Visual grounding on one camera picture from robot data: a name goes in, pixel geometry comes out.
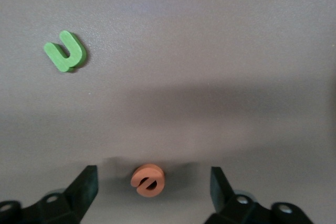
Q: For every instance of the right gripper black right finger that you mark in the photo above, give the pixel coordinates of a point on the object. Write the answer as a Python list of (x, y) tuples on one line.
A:
[(223, 203)]

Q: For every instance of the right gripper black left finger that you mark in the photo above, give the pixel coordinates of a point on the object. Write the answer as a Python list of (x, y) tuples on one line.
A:
[(76, 197)]

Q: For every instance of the orange letter e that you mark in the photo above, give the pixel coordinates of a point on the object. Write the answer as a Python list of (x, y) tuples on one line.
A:
[(147, 171)]

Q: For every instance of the green letter n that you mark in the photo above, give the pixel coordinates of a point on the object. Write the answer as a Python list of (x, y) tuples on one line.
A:
[(74, 51)]

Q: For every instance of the brown table cover sheet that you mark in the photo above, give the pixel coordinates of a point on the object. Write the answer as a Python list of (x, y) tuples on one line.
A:
[(183, 51)]

